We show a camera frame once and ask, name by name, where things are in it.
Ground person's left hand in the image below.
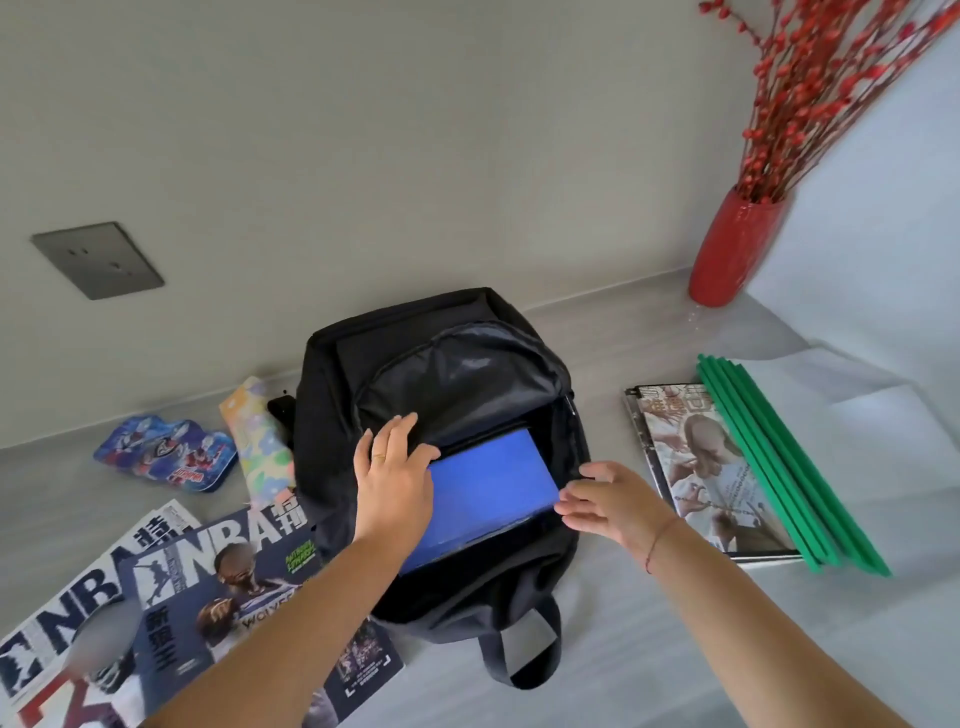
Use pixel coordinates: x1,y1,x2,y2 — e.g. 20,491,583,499
352,412,442,553

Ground person's right hand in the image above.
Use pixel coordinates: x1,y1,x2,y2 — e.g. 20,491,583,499
553,461,680,575

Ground blue folder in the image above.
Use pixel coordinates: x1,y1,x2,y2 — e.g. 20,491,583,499
401,425,562,577

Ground reaching hands cover magazine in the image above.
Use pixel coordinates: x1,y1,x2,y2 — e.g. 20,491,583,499
626,382,804,562

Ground black backpack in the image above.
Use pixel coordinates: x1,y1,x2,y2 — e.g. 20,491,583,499
266,287,594,691

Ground pastel colourful pencil pouch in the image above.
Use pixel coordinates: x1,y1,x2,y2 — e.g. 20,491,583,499
218,374,298,511

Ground dark blue basketball magazine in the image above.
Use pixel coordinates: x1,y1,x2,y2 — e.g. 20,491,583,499
118,503,405,728

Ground blue cartoon pencil tin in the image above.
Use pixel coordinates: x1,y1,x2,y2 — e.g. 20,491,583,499
93,414,239,495

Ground white basketball magazine red numeral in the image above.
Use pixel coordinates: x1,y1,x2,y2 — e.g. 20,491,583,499
0,498,204,728

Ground person's right forearm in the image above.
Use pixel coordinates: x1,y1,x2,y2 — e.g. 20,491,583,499
646,517,913,728

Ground person's left forearm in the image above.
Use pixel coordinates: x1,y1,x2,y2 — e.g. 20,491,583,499
142,521,412,728

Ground red vase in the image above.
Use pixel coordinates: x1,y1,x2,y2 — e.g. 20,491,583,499
687,185,793,309

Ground red berry branches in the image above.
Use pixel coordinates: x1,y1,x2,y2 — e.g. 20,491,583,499
697,0,960,205

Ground red string bracelet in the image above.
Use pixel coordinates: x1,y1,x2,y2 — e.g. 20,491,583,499
644,515,680,575

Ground grey wall socket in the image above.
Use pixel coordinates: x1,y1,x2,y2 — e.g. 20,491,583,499
31,221,166,301

